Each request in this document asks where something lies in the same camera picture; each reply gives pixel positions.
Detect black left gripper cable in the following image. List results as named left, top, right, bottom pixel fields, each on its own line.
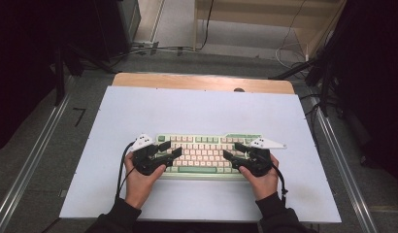
left=115, top=141, right=137, bottom=200

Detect light wooden shelf unit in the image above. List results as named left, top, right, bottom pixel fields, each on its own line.
left=192, top=0, right=348, bottom=60

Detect metal floor rail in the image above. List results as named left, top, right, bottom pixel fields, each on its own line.
left=312, top=96, right=380, bottom=233
left=0, top=93, right=73, bottom=233

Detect person's right hand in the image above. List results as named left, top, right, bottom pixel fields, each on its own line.
left=239, top=154, right=281, bottom=202

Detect black floor cables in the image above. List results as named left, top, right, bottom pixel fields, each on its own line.
left=111, top=41, right=195, bottom=67

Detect black hanging cable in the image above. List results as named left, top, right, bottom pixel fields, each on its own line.
left=196, top=0, right=216, bottom=51

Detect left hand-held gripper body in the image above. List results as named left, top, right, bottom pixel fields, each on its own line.
left=130, top=133, right=169, bottom=177

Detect person's left hand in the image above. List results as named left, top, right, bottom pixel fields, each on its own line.
left=123, top=151, right=168, bottom=210

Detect green and pink keyboard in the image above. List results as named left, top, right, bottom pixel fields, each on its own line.
left=153, top=132, right=264, bottom=181

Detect black cabinet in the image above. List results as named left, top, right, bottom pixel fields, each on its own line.
left=93, top=0, right=142, bottom=63

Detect white loose cable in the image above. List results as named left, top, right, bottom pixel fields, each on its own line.
left=274, top=0, right=310, bottom=70

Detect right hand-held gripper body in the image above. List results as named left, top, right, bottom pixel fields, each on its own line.
left=240, top=137, right=287, bottom=178

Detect black stand leg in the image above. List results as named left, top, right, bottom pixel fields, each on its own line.
left=268, top=57, right=318, bottom=81

